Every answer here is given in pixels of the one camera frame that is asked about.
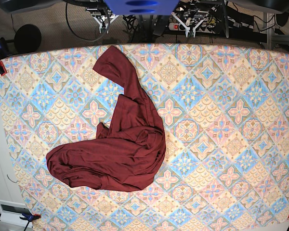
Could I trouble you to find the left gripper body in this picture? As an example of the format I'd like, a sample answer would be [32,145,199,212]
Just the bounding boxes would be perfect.
[181,9,209,23]

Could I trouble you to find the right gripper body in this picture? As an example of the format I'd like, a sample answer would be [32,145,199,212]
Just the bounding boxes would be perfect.
[85,7,111,22]

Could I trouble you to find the dark red t-shirt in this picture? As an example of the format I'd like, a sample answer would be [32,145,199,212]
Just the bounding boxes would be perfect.
[46,46,166,192]

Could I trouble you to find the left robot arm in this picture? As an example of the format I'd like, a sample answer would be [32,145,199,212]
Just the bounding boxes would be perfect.
[171,0,289,23]

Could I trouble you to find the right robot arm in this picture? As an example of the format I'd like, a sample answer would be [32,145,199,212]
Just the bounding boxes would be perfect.
[0,0,113,16]

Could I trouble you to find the white power strip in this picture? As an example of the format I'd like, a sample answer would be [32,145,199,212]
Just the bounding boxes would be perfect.
[168,21,216,34]

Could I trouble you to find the black round stool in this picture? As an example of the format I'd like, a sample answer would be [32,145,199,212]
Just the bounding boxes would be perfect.
[14,24,41,54]

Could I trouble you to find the patterned tile tablecloth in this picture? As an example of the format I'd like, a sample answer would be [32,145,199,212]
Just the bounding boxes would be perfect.
[0,44,289,231]

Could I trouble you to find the blue orange clamp lower left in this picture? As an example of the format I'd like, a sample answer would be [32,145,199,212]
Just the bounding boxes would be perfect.
[0,212,41,230]

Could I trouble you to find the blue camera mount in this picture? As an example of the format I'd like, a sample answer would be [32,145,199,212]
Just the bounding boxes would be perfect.
[105,0,179,15]

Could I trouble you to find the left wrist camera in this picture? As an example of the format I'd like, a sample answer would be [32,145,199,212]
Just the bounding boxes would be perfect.
[185,30,196,38]

